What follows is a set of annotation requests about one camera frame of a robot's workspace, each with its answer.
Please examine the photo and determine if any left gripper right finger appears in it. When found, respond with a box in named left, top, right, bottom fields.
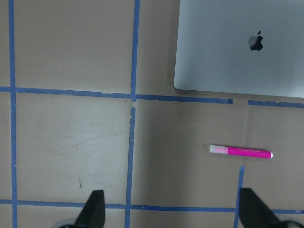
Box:
left=238, top=188, right=303, bottom=228

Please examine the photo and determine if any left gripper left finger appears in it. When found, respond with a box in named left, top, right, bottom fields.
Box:
left=58, top=190, right=105, bottom=228

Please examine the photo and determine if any pink highlighter pen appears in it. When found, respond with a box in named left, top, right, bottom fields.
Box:
left=209, top=145, right=273, bottom=159

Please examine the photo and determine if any silver laptop notebook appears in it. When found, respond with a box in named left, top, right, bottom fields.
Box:
left=174, top=0, right=304, bottom=97

